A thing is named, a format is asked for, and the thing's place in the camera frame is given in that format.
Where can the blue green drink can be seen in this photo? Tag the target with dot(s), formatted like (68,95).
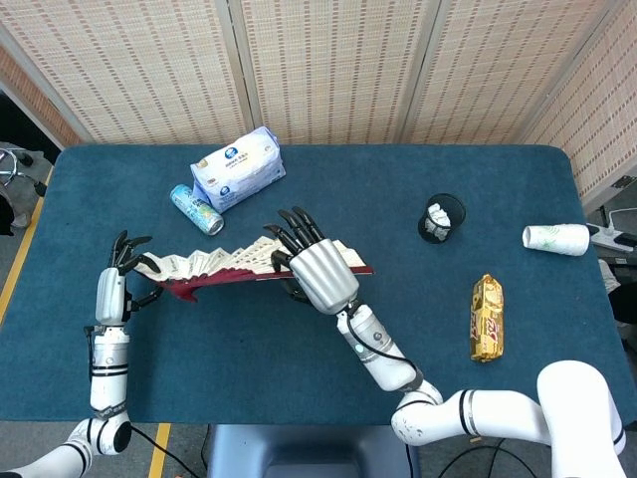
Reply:
(196,209)

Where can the paper folding fan red ribs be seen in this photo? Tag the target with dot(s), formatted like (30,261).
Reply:
(209,271)

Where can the white power strip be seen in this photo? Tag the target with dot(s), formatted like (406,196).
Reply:
(609,238)

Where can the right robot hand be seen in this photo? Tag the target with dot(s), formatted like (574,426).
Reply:
(318,269)

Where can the office chair base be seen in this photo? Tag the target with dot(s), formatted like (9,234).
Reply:
(17,169)

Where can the black mesh cup with paper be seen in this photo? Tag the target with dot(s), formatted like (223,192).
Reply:
(440,219)

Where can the blue table mat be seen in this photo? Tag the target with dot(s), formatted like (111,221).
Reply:
(318,348)

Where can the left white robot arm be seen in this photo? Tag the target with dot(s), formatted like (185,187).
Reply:
(94,393)

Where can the white paper cup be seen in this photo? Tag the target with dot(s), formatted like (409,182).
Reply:
(555,240)

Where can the bamboo folding screen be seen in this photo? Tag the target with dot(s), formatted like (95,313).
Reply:
(318,70)

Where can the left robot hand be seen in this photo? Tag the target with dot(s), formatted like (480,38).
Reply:
(117,284)

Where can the yellow snack package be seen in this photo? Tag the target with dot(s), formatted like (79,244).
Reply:
(487,318)

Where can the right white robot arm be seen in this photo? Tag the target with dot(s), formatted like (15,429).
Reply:
(448,393)

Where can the white blue tissue pack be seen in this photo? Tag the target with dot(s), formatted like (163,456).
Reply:
(239,169)

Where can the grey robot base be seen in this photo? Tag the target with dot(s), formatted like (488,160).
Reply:
(303,450)

